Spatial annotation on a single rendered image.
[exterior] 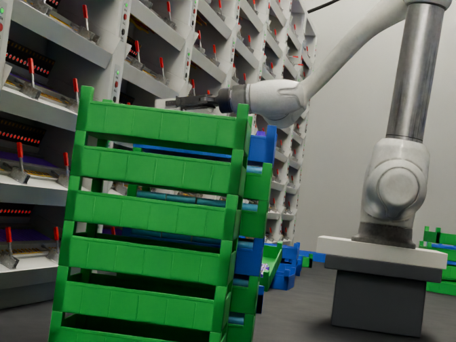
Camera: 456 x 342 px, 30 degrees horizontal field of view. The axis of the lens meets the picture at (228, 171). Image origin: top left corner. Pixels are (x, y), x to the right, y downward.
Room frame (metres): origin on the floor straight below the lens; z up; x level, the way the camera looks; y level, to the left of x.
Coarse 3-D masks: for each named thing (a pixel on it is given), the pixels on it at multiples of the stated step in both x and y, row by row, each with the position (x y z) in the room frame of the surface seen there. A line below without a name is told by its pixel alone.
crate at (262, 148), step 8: (272, 128) 1.79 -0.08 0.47; (256, 136) 1.80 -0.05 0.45; (264, 136) 1.79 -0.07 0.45; (272, 136) 1.79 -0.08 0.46; (136, 144) 1.81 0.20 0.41; (256, 144) 1.80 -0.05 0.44; (264, 144) 1.79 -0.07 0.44; (272, 144) 1.79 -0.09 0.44; (152, 152) 1.94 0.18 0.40; (160, 152) 1.90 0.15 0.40; (168, 152) 1.86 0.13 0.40; (176, 152) 1.82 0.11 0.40; (184, 152) 1.81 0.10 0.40; (192, 152) 1.81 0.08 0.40; (200, 152) 1.80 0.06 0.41; (256, 152) 1.80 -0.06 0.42; (264, 152) 1.79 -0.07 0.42; (272, 152) 1.79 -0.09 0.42; (216, 160) 1.95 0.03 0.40; (224, 160) 1.91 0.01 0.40; (248, 160) 1.80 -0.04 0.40; (256, 160) 1.80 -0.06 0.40; (264, 160) 1.79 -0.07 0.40; (272, 160) 1.79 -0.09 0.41
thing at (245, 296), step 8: (160, 280) 1.81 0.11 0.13; (168, 280) 1.81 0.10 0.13; (176, 280) 1.80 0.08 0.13; (256, 280) 1.79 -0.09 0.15; (232, 288) 1.80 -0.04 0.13; (240, 288) 1.79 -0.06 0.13; (248, 288) 1.79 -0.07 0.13; (256, 288) 1.79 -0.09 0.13; (232, 296) 1.80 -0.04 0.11; (240, 296) 1.80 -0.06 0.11; (248, 296) 1.79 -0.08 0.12; (256, 296) 1.84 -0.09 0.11; (232, 304) 1.80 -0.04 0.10; (240, 304) 1.80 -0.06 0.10; (248, 304) 1.79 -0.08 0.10; (256, 304) 1.98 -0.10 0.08; (240, 312) 1.80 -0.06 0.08; (248, 312) 1.79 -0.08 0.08
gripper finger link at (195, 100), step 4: (188, 96) 2.52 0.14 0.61; (192, 96) 2.51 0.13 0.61; (196, 96) 2.51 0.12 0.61; (200, 96) 2.50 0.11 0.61; (204, 96) 2.49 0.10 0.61; (180, 100) 2.52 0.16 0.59; (184, 100) 2.52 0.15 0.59; (188, 100) 2.52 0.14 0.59; (192, 100) 2.51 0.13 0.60; (196, 100) 2.51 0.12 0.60; (200, 100) 2.51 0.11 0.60; (204, 100) 2.49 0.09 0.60; (176, 104) 2.53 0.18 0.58; (180, 104) 2.52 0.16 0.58; (184, 104) 2.52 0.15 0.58; (188, 104) 2.52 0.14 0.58
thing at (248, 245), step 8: (136, 232) 1.82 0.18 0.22; (144, 232) 1.82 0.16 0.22; (152, 232) 1.82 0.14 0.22; (160, 232) 1.82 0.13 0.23; (184, 240) 1.81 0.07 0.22; (192, 240) 1.81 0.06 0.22; (200, 240) 1.81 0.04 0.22; (208, 240) 1.81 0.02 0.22; (216, 240) 1.81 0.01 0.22; (240, 240) 1.81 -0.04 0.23; (248, 240) 1.88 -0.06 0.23; (248, 248) 1.80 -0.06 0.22
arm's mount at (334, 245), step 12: (324, 240) 2.38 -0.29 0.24; (336, 240) 2.37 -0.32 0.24; (348, 240) 2.42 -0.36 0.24; (324, 252) 2.38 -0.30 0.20; (336, 252) 2.37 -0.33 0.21; (348, 252) 2.37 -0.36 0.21; (360, 252) 2.36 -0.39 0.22; (372, 252) 2.36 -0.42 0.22; (384, 252) 2.35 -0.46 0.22; (396, 252) 2.35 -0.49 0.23; (408, 252) 2.34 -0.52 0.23; (420, 252) 2.34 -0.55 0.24; (432, 252) 2.33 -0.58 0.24; (408, 264) 2.34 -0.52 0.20; (420, 264) 2.34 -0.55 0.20; (432, 264) 2.33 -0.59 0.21; (444, 264) 2.33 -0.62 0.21
